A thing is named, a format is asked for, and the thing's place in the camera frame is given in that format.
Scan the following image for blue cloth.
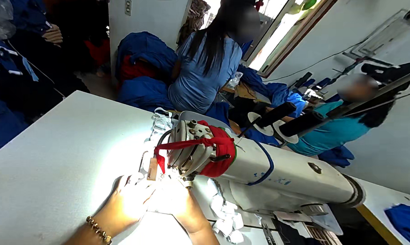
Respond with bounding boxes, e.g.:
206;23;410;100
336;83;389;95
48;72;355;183
385;204;410;245

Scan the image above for white sewing machine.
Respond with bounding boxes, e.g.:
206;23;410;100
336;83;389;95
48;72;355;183
156;119;366;218

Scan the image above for black wall cable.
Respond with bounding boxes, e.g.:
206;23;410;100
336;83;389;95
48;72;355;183
263;40;367;83

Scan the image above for pile of blue garments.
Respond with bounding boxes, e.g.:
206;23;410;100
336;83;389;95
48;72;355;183
115;31;179;113

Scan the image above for black thread cone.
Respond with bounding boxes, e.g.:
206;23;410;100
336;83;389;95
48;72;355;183
272;110;325;144
248;102;297;136

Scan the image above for heap of dark blue garments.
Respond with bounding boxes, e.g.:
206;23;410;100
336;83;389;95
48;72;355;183
0;0;90;159

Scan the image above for window with brown frame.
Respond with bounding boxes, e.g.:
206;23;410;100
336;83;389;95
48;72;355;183
188;0;338;79

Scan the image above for metal thread stand pole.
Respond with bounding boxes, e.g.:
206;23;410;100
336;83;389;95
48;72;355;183
279;67;410;149

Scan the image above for brown paper tag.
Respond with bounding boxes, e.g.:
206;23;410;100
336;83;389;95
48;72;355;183
146;157;158;181

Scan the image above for pile of white elastic strips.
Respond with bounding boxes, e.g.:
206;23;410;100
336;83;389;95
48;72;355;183
207;179;244;244

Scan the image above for metal tweezers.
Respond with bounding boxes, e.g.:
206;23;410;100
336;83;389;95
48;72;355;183
261;223;277;245

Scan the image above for small white plastic bag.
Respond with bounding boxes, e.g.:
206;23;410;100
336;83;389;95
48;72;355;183
227;71;244;90

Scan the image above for person's right forearm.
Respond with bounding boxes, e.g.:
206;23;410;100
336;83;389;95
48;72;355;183
189;223;220;245

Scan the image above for white fabric piece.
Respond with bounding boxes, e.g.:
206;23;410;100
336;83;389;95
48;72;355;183
146;191;173;215

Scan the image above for person's right hand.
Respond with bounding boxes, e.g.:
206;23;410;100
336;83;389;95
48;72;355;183
156;173;209;234

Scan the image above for person's left forearm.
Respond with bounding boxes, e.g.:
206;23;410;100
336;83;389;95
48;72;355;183
63;218;111;245

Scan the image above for gray plastic bin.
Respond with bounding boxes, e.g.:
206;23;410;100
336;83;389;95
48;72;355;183
178;110;233;134

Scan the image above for blue cord band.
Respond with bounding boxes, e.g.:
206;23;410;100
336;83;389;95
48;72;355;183
246;140;275;186

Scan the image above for red cloth strip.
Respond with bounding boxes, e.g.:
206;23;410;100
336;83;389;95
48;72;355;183
154;120;237;178

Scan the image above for person's left hand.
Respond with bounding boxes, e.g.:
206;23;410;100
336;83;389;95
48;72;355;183
97;172;156;238

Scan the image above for heap of blue fabric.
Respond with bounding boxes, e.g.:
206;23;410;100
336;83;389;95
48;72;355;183
237;65;308;118

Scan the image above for white table with yellow edge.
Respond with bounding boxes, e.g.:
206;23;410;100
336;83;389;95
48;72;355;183
349;175;410;245

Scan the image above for clear plastic bag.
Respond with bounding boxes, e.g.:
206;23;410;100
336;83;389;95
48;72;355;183
0;0;17;40

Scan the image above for bundle of white straps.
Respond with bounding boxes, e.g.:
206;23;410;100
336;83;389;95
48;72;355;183
149;108;173;141

